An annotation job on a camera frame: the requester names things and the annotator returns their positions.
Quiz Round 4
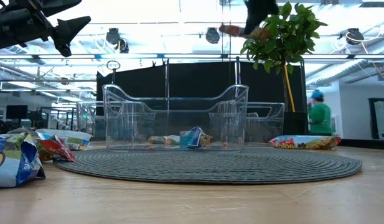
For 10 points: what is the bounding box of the black plant pot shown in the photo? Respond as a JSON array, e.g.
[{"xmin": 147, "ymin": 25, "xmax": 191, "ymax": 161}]
[{"xmin": 283, "ymin": 111, "xmax": 309, "ymax": 138}]

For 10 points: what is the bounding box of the dark framed window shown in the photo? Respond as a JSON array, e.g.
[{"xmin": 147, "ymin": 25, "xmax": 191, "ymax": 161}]
[{"xmin": 368, "ymin": 97, "xmax": 384, "ymax": 141}]

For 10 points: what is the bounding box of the yellow plant stake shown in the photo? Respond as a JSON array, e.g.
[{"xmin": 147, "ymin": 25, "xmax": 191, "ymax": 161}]
[{"xmin": 274, "ymin": 0, "xmax": 297, "ymax": 113}]

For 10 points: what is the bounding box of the green leafy plant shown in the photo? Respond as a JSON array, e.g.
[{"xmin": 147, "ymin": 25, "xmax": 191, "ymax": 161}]
[{"xmin": 240, "ymin": 1, "xmax": 329, "ymax": 75}]

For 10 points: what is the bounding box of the red orange granola bar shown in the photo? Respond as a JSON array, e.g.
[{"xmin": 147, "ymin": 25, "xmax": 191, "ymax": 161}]
[{"xmin": 218, "ymin": 23, "xmax": 271, "ymax": 42}]

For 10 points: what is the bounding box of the metal partition pole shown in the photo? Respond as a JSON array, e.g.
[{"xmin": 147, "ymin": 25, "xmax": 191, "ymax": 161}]
[
  {"xmin": 164, "ymin": 58, "xmax": 171, "ymax": 125},
  {"xmin": 234, "ymin": 55, "xmax": 241, "ymax": 94}
]

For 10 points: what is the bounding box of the round dark ceiling lamp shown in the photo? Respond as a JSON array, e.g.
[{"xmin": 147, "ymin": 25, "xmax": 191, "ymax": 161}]
[
  {"xmin": 205, "ymin": 27, "xmax": 222, "ymax": 45},
  {"xmin": 345, "ymin": 27, "xmax": 365, "ymax": 46},
  {"xmin": 118, "ymin": 37, "xmax": 130, "ymax": 54},
  {"xmin": 105, "ymin": 27, "xmax": 122, "ymax": 45}
]

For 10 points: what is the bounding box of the black metal table frame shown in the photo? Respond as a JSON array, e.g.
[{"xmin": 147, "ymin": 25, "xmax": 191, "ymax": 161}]
[{"xmin": 339, "ymin": 138, "xmax": 384, "ymax": 151}]

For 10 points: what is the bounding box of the person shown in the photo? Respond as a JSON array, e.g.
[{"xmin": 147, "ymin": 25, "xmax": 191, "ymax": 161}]
[{"xmin": 306, "ymin": 90, "xmax": 334, "ymax": 137}]

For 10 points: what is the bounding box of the blue orange granola bar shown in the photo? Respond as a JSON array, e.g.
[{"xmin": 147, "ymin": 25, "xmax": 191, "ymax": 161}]
[{"xmin": 147, "ymin": 134, "xmax": 181, "ymax": 146}]

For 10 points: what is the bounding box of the round grey woven placemat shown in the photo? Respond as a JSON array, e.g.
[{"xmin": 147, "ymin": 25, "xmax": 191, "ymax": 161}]
[{"xmin": 54, "ymin": 147, "xmax": 363, "ymax": 185}]

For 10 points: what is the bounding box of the dark computer monitor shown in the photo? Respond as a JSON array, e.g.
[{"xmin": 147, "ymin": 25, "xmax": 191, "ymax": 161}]
[{"xmin": 5, "ymin": 105, "xmax": 29, "ymax": 120}]

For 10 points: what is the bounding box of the metal ring on thin post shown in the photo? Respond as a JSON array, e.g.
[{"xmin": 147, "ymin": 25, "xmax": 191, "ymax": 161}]
[{"xmin": 106, "ymin": 60, "xmax": 121, "ymax": 85}]

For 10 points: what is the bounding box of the black partition screen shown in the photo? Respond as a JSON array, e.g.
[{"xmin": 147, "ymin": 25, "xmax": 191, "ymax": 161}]
[{"xmin": 96, "ymin": 60, "xmax": 307, "ymax": 141}]

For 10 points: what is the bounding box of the colourful Chewy granola bar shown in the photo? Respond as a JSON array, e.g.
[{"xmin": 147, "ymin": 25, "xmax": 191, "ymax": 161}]
[{"xmin": 268, "ymin": 134, "xmax": 342, "ymax": 151}]

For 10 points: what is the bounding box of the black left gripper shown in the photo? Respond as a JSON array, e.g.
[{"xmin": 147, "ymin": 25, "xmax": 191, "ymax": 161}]
[{"xmin": 0, "ymin": 0, "xmax": 92, "ymax": 58}]

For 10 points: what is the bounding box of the white wall box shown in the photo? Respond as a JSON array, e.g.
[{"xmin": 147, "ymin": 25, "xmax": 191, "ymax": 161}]
[{"xmin": 330, "ymin": 114, "xmax": 339, "ymax": 135}]

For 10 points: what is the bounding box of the clear plastic bin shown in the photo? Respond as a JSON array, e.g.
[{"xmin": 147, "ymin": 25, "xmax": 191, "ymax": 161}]
[
  {"xmin": 208, "ymin": 101, "xmax": 286, "ymax": 144},
  {"xmin": 75, "ymin": 100, "xmax": 157, "ymax": 144},
  {"xmin": 102, "ymin": 83, "xmax": 250, "ymax": 152}
]

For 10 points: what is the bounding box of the blue white red granola bar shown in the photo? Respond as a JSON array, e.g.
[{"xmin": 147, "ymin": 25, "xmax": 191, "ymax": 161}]
[{"xmin": 35, "ymin": 133, "xmax": 78, "ymax": 163}]

